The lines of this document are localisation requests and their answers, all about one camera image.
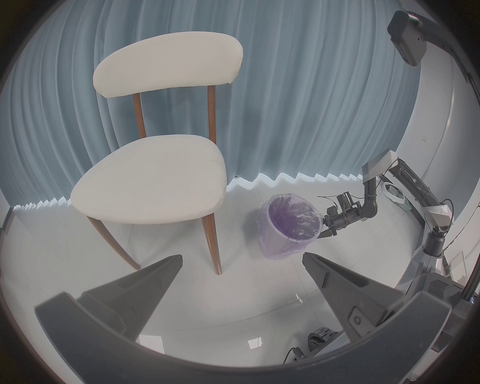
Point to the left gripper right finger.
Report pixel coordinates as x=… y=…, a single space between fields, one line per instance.
x=356 y=298

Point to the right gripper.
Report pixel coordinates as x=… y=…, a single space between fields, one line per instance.
x=335 y=224

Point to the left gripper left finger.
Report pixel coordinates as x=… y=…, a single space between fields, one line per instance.
x=129 y=300

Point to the purple plastic bag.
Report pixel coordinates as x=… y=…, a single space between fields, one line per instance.
x=292 y=213

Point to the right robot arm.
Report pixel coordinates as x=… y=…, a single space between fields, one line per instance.
x=412 y=180

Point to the white trash bin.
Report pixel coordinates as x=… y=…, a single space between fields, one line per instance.
x=277 y=245

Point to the white rimmed grey tub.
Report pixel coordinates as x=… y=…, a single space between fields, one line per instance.
x=390 y=189

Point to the white cushioned wooden chair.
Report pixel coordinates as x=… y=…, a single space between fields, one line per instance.
x=150 y=180

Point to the blue-green curtain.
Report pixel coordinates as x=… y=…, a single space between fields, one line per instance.
x=300 y=93

